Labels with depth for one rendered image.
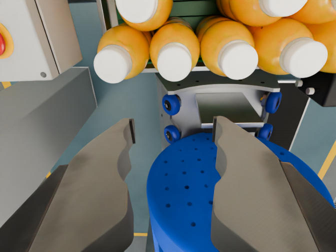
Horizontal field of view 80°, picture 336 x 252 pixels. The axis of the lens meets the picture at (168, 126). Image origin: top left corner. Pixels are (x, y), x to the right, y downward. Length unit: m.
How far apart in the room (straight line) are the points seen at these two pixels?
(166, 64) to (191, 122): 0.26
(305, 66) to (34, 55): 0.31
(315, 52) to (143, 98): 1.29
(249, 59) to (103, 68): 0.16
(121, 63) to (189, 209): 0.21
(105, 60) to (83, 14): 1.20
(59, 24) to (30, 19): 0.06
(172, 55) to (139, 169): 1.70
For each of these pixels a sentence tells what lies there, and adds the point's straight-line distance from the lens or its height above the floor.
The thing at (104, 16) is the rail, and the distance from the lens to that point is 0.38.
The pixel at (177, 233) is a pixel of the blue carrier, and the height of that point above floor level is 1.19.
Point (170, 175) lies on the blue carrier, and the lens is 0.35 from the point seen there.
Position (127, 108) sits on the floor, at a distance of 1.54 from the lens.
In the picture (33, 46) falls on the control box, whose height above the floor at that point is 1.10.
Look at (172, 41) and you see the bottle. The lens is 0.26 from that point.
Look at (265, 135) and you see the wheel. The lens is 0.47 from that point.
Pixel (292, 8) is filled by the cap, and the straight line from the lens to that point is 0.25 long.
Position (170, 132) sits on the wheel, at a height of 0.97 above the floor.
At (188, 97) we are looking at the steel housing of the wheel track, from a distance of 0.45.
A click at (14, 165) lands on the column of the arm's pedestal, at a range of 0.92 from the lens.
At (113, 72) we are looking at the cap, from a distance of 0.25.
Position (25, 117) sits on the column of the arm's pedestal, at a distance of 0.96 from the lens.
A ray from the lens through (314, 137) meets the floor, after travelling 1.96.
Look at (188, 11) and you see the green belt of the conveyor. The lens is 0.43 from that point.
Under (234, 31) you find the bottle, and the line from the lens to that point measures 0.28.
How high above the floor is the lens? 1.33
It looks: 58 degrees down
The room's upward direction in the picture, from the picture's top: 176 degrees counter-clockwise
